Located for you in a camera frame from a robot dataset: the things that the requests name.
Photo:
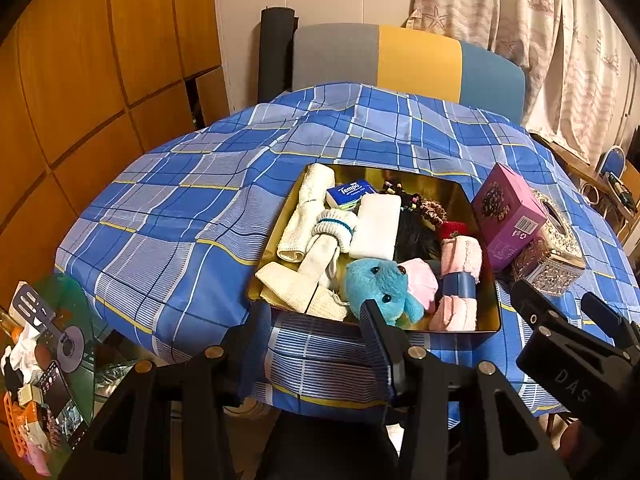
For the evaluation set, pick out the blue tissue pack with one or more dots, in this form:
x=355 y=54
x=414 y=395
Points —
x=350 y=195

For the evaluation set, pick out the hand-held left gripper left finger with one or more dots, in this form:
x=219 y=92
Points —
x=255 y=355

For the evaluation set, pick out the slotted spatula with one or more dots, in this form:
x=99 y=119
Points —
x=32 y=305

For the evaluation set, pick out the wooden wardrobe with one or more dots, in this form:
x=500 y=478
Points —
x=90 y=85

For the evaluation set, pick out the ornate silver tissue box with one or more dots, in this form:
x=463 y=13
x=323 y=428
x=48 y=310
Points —
x=550 y=255

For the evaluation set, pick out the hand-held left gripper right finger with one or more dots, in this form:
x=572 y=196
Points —
x=380 y=355

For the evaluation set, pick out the orange plastic basket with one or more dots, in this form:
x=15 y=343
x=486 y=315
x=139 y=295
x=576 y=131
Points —
x=15 y=425

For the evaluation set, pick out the black rolled mat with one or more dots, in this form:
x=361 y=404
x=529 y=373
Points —
x=276 y=50

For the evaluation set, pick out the pink towel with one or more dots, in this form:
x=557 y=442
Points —
x=460 y=270

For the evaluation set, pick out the white foam block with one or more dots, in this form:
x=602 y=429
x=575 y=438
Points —
x=375 y=227

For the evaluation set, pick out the red scrunchie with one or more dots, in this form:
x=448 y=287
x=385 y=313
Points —
x=452 y=230

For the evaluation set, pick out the blue padded chair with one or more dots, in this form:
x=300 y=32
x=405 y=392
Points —
x=610 y=162

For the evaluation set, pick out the gold tin box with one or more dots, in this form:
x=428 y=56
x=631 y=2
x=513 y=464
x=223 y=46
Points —
x=487 y=305

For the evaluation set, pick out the cream woven cloth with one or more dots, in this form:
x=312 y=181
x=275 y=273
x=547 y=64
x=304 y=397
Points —
x=295 y=287

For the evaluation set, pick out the ship print curtain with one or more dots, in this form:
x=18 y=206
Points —
x=525 y=35

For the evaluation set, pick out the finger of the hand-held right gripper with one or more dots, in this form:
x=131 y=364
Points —
x=610 y=322
x=537 y=310

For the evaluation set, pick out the purple cardboard box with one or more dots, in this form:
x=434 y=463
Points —
x=510 y=215

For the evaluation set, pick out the grey yellow blue chair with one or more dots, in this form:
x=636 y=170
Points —
x=415 y=60

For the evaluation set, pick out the black smartphone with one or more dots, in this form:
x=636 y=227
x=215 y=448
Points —
x=62 y=400

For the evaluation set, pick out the blue plaid tablecloth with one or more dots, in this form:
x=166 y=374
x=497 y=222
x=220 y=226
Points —
x=200 y=220

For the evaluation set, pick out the white towel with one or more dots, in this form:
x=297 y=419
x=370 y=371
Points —
x=307 y=210

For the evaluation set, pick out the blue plush toy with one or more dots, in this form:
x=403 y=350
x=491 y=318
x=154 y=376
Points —
x=372 y=285

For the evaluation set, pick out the brown scrunchie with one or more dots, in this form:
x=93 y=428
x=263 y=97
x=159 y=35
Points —
x=432 y=210

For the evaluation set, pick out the grey knit glove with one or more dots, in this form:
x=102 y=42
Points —
x=327 y=240

